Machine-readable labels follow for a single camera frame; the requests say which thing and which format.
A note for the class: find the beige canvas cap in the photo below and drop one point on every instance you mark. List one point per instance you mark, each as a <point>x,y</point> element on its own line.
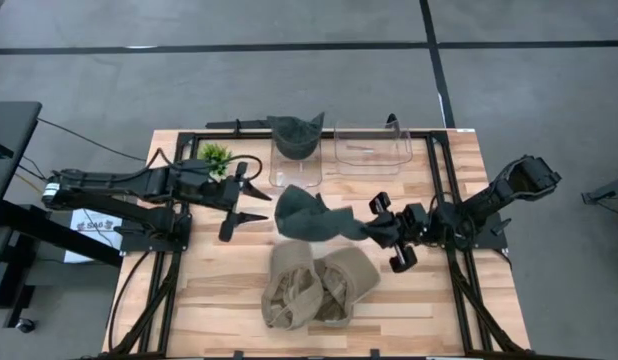
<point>289,265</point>
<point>356,270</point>

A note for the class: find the black caster wheel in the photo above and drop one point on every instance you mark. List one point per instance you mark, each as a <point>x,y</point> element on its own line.
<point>25,326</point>

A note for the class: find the black aluminium table frame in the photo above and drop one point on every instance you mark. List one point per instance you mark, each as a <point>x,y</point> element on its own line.
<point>229,135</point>

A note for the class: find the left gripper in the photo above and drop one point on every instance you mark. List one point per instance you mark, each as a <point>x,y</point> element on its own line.
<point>214,192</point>

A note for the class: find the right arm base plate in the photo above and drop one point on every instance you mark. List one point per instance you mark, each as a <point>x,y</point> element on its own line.
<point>494,242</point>

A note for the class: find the black hook bracket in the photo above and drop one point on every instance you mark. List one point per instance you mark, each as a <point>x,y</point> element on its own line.
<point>391,120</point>

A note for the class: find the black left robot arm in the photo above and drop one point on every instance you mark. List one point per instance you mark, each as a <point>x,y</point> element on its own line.
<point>114,182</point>

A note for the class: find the black office desk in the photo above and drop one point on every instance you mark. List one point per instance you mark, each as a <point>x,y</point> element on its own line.
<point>9,150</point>

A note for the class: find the black stand base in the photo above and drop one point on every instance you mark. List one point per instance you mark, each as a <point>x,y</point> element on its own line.
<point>609,192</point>

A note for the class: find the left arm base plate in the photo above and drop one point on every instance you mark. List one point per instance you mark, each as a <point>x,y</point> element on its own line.
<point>139,244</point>

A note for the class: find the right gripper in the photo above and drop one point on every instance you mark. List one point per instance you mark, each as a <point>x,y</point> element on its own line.
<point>411,222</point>

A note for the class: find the clear plastic bin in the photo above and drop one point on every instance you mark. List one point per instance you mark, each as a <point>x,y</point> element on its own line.
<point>374,160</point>
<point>296,172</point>

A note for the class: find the white paper sign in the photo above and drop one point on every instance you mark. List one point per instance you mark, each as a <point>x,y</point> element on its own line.
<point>89,245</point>

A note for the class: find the black mounting bracket bar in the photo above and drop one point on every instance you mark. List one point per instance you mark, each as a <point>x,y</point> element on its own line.
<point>229,124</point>

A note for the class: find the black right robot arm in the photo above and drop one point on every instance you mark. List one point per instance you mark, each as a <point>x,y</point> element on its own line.
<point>489,200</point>

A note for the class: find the small green potted plant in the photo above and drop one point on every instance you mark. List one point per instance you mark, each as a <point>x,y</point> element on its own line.
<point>214,152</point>

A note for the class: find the dark green denim cap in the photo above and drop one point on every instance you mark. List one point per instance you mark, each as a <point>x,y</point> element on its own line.
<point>309,220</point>
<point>294,137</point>

